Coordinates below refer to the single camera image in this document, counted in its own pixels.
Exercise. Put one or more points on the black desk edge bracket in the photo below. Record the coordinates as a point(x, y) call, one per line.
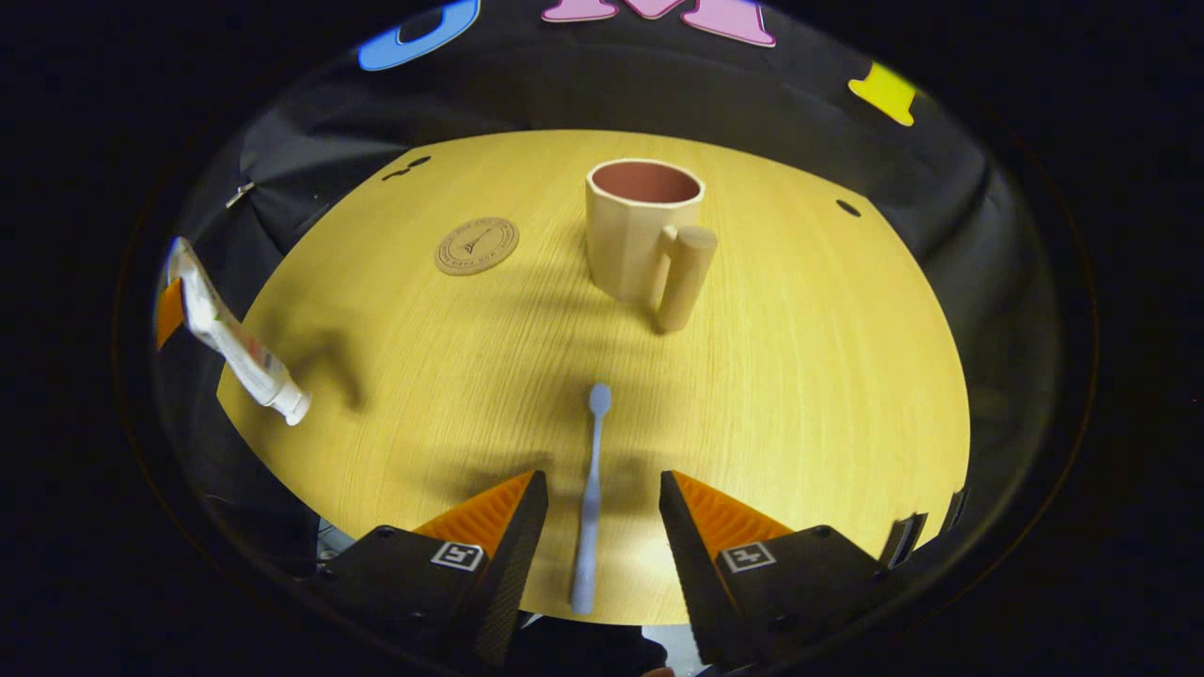
point(903, 541)
point(957, 510)

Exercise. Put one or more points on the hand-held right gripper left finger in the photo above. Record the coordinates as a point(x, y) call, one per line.
point(513, 564)

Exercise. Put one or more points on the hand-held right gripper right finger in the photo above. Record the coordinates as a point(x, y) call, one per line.
point(691, 574)

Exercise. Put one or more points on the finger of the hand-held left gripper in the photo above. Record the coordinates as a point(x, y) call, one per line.
point(168, 315)

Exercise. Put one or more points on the silver cloth clip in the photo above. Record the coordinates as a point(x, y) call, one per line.
point(239, 195)

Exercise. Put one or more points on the light blue toothbrush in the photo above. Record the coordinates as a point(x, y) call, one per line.
point(591, 498)

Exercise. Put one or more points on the white toothpaste tube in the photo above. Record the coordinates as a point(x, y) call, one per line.
point(235, 343)

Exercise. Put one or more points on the round cork coaster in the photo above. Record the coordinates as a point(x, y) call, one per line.
point(477, 246)

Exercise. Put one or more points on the wooden desktop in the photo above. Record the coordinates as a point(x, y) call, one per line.
point(800, 376)

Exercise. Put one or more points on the beige cup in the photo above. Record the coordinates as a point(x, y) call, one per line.
point(625, 249)

